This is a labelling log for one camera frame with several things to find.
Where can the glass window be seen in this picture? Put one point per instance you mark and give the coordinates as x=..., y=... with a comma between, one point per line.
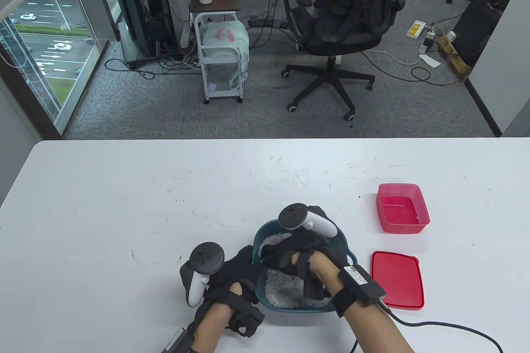
x=49, y=38

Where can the red container lid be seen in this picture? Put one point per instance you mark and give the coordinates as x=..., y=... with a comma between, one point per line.
x=397, y=280

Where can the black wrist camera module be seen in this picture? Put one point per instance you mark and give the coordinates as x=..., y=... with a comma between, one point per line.
x=360, y=282
x=176, y=340

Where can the person's left hand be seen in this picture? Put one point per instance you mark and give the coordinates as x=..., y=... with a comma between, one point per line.
x=240, y=270

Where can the white cart with brown top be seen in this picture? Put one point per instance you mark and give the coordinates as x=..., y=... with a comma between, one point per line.
x=215, y=7

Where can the white desk leg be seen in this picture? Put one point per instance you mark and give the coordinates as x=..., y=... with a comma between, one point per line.
x=180, y=5

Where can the person's right forearm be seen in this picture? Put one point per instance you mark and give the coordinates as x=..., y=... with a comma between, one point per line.
x=372, y=332

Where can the red plastic container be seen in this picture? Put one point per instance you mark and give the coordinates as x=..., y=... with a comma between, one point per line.
x=401, y=212

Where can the white plastic bag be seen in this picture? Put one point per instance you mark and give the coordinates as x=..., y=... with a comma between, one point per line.
x=225, y=36

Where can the person's left forearm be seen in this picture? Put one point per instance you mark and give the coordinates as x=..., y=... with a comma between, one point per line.
x=211, y=328

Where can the white paper sheet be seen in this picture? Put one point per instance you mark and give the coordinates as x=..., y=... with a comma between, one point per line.
x=430, y=61

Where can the black computer tower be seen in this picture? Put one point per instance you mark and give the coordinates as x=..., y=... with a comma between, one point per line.
x=145, y=18

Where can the black mesh office chair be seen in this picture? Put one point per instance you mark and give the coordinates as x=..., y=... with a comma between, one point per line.
x=343, y=38

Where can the black white hand controller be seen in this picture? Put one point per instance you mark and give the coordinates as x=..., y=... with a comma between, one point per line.
x=294, y=216
x=207, y=255

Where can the white rice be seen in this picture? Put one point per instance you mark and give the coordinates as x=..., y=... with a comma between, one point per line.
x=281, y=291

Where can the person's right hand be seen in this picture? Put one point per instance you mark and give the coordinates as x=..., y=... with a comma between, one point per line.
x=285, y=255

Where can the brown cardboard piece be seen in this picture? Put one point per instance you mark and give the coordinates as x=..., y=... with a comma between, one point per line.
x=455, y=61

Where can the teal plastic basin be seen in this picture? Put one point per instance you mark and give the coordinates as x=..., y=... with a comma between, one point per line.
x=261, y=291

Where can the black leaning panel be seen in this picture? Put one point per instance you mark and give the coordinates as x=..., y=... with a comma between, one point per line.
x=476, y=34

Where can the white power strip with plugs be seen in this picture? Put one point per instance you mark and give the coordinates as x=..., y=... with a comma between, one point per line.
x=427, y=43

